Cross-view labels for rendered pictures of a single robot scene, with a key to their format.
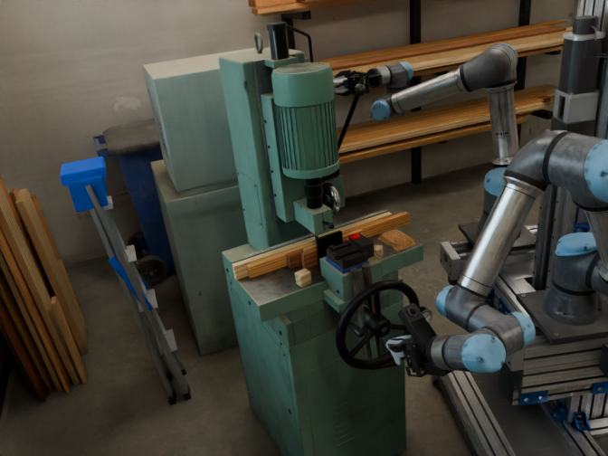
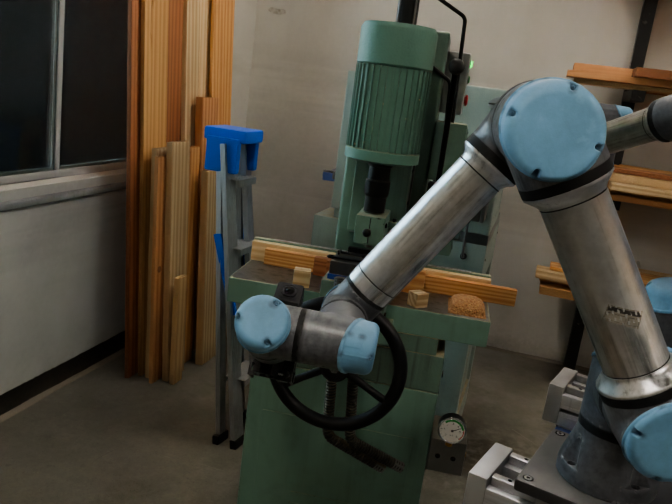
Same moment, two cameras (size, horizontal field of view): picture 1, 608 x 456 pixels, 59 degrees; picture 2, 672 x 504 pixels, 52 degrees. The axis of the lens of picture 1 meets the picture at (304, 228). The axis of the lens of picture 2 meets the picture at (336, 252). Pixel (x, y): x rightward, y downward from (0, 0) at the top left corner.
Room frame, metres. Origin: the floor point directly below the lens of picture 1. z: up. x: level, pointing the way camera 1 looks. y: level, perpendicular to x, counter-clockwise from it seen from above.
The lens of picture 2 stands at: (0.15, -0.88, 1.37)
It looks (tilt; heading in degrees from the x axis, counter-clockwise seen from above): 14 degrees down; 33
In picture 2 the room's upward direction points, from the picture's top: 8 degrees clockwise
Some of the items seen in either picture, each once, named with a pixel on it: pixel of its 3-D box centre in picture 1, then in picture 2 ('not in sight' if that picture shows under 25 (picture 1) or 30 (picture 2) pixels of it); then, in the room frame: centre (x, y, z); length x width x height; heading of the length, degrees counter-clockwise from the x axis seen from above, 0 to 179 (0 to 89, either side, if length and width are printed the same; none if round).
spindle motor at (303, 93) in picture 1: (306, 120); (390, 95); (1.59, -0.04, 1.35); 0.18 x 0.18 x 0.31
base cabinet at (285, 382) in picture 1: (316, 361); (342, 453); (1.69, 0.01, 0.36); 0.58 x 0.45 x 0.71; 25
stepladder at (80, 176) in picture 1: (132, 289); (233, 286); (2.03, 0.77, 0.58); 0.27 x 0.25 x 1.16; 107
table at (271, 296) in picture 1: (337, 273); (358, 304); (1.49, -0.09, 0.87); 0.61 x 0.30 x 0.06; 115
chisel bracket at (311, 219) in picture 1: (313, 216); (372, 228); (1.60, -0.04, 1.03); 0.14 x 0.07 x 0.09; 25
